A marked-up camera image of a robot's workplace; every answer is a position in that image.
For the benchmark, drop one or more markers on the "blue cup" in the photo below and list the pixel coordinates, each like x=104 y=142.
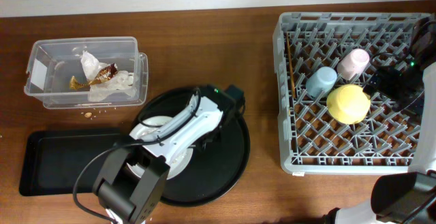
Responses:
x=322 y=81

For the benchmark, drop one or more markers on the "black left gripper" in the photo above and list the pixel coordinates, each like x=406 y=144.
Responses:
x=205 y=146

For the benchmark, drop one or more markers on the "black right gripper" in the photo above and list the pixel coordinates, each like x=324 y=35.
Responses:
x=381 y=82

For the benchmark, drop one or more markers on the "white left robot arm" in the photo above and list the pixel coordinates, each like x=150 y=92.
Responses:
x=118 y=190

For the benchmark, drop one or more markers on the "grey dishwasher rack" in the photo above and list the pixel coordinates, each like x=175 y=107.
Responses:
x=310 y=140

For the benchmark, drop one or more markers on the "white tissue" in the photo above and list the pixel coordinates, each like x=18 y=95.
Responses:
x=122 y=81

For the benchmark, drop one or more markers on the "gold snack wrapper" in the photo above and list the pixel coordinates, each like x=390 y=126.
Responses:
x=102 y=76

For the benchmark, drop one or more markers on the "wooden chopstick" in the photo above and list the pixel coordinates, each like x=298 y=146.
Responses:
x=293 y=90

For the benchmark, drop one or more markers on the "yellow bowl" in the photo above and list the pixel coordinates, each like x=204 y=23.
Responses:
x=348 y=104

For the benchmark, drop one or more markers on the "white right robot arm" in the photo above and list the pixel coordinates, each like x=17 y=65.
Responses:
x=407 y=197

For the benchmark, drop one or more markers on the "round black serving tray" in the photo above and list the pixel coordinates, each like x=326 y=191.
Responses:
x=212 y=171

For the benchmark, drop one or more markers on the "clear plastic waste bin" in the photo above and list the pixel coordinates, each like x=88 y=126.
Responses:
x=53 y=62

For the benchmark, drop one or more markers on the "pink cup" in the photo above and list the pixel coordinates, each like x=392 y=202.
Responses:
x=353 y=63

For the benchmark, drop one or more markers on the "black rectangular tray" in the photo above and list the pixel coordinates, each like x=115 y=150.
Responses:
x=54 y=159

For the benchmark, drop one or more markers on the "grey plate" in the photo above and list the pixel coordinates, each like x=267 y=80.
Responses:
x=177 y=165

